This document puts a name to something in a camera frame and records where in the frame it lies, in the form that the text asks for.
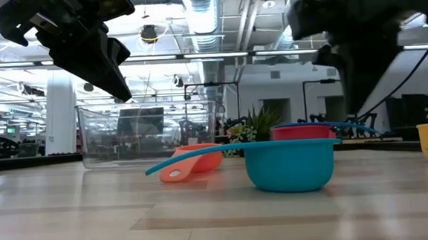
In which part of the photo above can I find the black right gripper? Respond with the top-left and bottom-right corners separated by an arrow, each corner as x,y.
286,0 -> 410,120

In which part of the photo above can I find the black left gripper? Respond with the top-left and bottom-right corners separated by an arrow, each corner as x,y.
24,0 -> 141,109

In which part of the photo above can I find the clear plastic basket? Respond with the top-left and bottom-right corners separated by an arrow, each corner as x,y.
75,96 -> 229,172

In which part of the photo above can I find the light blue measuring cup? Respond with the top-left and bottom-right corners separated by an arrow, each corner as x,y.
143,136 -> 346,203

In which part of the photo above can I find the orange measuring cup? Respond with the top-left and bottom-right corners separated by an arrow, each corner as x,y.
157,142 -> 226,184

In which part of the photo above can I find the black equipment cabinet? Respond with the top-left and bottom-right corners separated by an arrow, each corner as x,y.
384,92 -> 428,129

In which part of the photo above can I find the dark background monitor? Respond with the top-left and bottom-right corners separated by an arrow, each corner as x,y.
116,106 -> 166,138

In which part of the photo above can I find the white building column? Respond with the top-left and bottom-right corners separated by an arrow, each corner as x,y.
41,71 -> 80,156

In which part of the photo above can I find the succulent plant in dark pot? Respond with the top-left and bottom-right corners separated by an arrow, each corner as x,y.
220,103 -> 286,159

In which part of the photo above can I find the black background gantry frame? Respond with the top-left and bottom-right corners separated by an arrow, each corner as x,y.
302,77 -> 346,123
183,80 -> 242,120

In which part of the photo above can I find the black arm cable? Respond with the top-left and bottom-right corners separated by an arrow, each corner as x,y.
344,20 -> 428,123

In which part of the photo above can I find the black ceiling reel yellow cable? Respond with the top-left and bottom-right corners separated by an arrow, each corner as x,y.
138,22 -> 172,46

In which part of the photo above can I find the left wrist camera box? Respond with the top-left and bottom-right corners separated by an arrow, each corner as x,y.
0,0 -> 41,49

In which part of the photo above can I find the silver ventilation duct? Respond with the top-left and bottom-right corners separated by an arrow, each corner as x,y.
181,0 -> 230,100

